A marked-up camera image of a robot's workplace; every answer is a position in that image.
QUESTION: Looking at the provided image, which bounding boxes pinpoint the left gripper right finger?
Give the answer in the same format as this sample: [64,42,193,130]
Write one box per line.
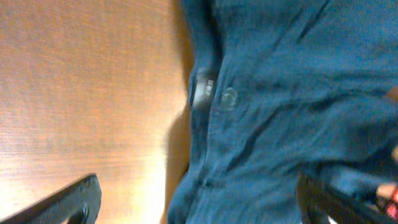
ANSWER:
[296,173,397,224]

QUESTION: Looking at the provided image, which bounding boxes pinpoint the navy blue shorts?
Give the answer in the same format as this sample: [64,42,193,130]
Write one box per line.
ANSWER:
[167,0,397,223]

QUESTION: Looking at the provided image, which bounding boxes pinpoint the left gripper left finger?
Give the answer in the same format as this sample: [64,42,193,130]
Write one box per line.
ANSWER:
[1,173,102,224]

